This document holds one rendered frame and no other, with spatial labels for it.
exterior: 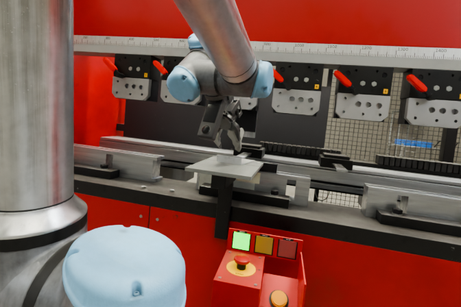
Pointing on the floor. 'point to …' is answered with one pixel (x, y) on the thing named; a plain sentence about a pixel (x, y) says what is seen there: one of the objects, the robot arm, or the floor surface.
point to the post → (448, 145)
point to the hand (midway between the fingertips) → (228, 148)
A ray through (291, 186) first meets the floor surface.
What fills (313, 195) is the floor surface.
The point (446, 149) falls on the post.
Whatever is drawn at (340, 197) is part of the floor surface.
